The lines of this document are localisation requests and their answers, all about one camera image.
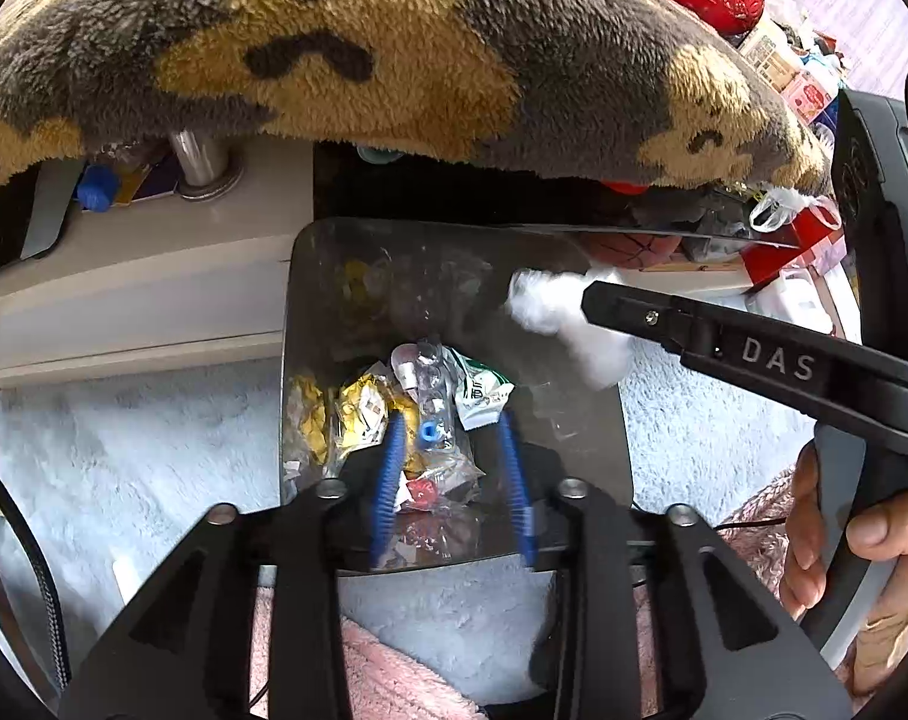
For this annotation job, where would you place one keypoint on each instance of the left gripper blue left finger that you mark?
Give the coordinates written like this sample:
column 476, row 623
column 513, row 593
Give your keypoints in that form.
column 180, row 648

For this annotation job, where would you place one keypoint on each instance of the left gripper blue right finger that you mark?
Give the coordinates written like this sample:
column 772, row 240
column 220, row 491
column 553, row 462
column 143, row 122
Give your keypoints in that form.
column 725, row 647

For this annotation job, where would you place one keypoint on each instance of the white tissue wad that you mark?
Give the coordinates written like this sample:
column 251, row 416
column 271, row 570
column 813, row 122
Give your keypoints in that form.
column 574, row 326

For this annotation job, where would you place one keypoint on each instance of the clear and silver plastic wrappers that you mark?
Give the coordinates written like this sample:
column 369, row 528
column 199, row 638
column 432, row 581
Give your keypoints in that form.
column 460, row 395

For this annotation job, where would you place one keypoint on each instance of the yellow wrapper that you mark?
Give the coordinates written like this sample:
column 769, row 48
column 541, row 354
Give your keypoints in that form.
column 322, row 426

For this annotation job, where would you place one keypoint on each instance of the blue plastic cap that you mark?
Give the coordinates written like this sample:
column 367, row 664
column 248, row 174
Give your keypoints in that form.
column 428, row 433

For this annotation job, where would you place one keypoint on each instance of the brown bear-pattern plush blanket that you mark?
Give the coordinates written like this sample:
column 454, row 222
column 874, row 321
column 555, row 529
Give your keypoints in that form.
column 636, row 91

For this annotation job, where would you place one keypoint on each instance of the metal table leg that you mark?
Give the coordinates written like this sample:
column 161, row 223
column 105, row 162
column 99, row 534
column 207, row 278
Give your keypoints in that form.
column 209, row 167

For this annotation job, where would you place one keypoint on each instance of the white plastic bag handle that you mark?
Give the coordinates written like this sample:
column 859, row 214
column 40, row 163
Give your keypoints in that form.
column 780, row 206

